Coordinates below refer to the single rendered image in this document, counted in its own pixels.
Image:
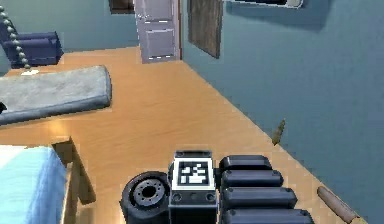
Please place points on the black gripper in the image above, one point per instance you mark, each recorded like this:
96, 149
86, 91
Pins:
146, 196

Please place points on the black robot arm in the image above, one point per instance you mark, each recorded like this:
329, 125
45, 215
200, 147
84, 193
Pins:
253, 193

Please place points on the wooden bed with blue cover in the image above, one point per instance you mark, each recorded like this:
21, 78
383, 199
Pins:
30, 186

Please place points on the grey floor mat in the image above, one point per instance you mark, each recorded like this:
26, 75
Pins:
53, 93

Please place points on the small olive brown object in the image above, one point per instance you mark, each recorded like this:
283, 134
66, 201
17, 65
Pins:
278, 132

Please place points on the pale grey room door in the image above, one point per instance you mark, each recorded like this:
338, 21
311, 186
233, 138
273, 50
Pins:
157, 31

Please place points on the brown baseball bat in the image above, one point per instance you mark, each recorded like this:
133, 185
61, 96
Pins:
336, 205

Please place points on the white framed window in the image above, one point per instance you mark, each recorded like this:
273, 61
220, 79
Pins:
270, 2

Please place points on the brown framed wall picture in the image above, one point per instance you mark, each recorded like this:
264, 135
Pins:
205, 25

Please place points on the dark wall picture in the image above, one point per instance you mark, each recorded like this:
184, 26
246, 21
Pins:
121, 6

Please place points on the grey beaded lamp post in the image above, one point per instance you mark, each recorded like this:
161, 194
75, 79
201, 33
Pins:
14, 38

